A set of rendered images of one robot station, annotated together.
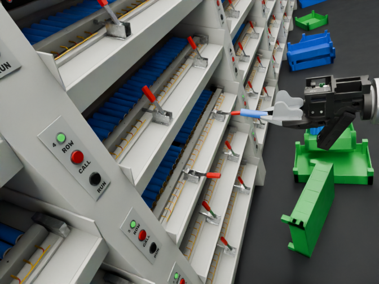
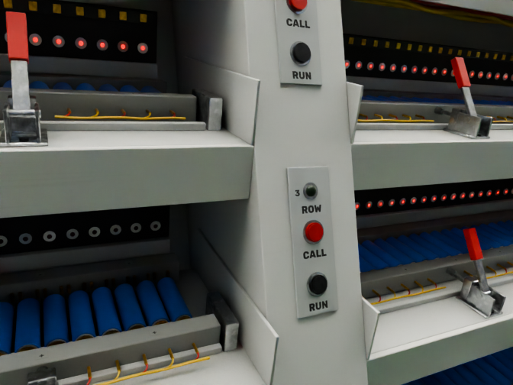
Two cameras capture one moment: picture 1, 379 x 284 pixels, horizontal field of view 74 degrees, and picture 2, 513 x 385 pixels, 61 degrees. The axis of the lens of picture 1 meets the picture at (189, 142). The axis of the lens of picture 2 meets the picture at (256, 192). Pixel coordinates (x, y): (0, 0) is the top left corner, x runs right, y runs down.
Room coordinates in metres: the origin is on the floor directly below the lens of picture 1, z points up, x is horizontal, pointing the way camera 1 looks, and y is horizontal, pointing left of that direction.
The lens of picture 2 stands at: (0.54, -0.40, 0.68)
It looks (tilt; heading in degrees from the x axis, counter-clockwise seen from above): 0 degrees down; 28
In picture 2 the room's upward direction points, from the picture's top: 4 degrees counter-clockwise
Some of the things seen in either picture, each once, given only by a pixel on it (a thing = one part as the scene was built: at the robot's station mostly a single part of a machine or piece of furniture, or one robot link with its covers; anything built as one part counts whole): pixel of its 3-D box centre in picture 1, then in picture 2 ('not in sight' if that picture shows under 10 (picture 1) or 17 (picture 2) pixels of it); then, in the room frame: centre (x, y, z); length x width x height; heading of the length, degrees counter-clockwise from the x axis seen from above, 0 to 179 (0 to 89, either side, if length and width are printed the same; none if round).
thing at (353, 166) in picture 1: (330, 160); not in sight; (0.77, -0.55, 0.04); 0.30 x 0.20 x 0.08; 54
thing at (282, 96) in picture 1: (281, 102); not in sight; (0.49, -0.24, 0.65); 0.09 x 0.03 x 0.06; 50
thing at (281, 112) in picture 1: (280, 112); not in sight; (0.45, -0.21, 0.65); 0.09 x 0.03 x 0.06; 58
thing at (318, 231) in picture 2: not in sight; (312, 231); (0.87, -0.27, 0.64); 0.02 x 0.01 x 0.02; 144
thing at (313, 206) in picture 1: (310, 206); not in sight; (0.56, -0.31, 0.10); 0.30 x 0.08 x 0.20; 127
